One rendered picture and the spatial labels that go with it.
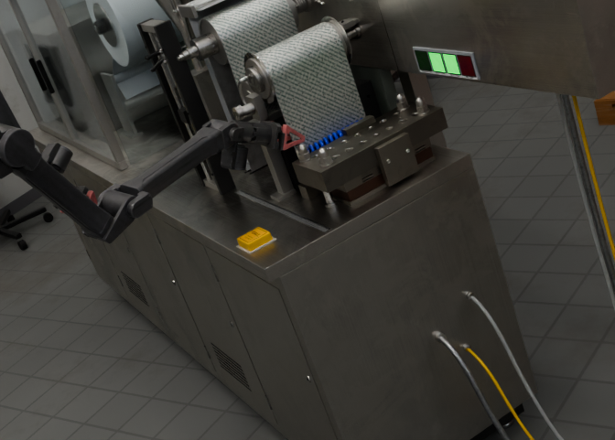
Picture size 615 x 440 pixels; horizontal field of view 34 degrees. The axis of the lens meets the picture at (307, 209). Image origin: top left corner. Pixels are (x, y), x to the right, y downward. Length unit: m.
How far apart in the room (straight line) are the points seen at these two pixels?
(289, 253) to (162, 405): 1.57
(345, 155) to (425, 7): 0.42
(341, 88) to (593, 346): 1.26
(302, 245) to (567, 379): 1.15
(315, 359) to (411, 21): 0.90
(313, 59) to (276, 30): 0.25
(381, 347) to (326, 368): 0.17
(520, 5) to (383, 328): 0.94
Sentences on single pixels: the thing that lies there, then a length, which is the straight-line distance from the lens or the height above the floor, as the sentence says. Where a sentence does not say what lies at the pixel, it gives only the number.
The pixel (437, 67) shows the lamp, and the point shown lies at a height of 1.17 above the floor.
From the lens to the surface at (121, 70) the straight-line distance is 3.57.
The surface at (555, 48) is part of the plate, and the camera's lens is 2.19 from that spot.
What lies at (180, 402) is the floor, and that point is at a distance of 3.87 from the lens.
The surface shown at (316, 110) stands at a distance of 2.71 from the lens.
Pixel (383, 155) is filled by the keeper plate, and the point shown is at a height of 1.00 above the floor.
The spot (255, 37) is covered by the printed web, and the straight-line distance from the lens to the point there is 2.87.
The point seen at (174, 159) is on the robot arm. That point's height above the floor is 1.21.
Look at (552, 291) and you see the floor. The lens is 3.74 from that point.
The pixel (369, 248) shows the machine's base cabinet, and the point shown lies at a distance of 2.56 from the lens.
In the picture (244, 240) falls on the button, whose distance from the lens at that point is 2.57.
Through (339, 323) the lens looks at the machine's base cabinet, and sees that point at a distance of 2.58.
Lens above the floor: 1.91
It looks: 22 degrees down
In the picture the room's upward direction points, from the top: 20 degrees counter-clockwise
